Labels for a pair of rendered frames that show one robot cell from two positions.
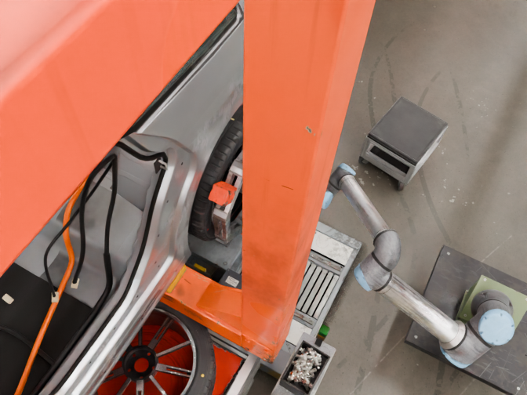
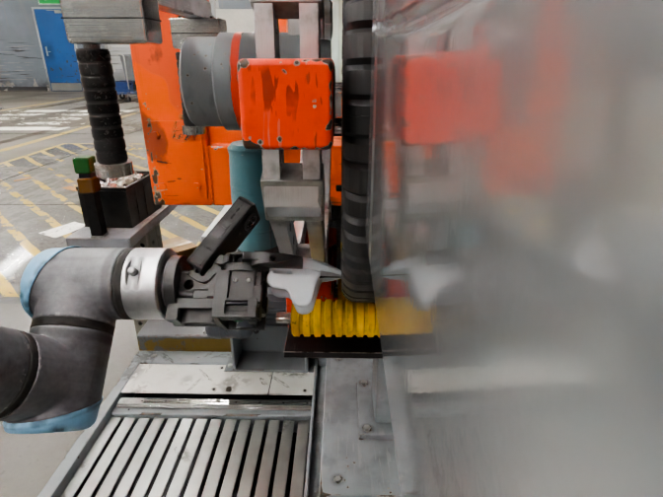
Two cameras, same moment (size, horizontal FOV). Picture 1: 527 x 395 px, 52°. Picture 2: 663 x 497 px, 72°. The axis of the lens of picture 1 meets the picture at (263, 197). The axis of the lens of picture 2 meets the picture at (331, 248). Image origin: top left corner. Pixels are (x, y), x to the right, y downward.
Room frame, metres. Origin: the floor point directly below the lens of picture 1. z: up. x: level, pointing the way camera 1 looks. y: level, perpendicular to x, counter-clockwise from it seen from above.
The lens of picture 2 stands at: (2.01, -0.20, 0.89)
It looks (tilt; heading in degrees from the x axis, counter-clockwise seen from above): 23 degrees down; 156
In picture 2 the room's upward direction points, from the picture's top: straight up
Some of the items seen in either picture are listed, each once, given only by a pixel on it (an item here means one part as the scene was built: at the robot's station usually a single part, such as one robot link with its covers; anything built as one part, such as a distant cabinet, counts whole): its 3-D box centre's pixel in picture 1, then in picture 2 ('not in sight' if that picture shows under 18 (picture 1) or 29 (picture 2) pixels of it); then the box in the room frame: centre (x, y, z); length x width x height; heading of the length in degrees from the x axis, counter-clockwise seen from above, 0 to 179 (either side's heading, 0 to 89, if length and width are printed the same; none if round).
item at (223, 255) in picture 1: (221, 221); (400, 371); (1.39, 0.22, 0.32); 0.40 x 0.30 x 0.28; 155
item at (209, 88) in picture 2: not in sight; (260, 83); (1.29, 0.00, 0.85); 0.21 x 0.14 x 0.14; 65
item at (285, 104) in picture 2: not in sight; (289, 101); (1.61, -0.07, 0.85); 0.09 x 0.08 x 0.07; 155
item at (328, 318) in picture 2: not in sight; (371, 318); (1.47, 0.10, 0.51); 0.29 x 0.06 x 0.06; 65
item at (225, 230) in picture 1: (250, 183); (307, 83); (1.32, 0.06, 0.85); 0.54 x 0.07 x 0.54; 155
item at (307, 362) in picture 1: (304, 370); (121, 195); (0.58, -0.24, 0.51); 0.20 x 0.14 x 0.13; 152
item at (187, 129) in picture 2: not in sight; (189, 91); (1.07, -0.08, 0.83); 0.04 x 0.04 x 0.16
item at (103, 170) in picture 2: not in sight; (104, 110); (1.37, -0.22, 0.83); 0.04 x 0.04 x 0.16
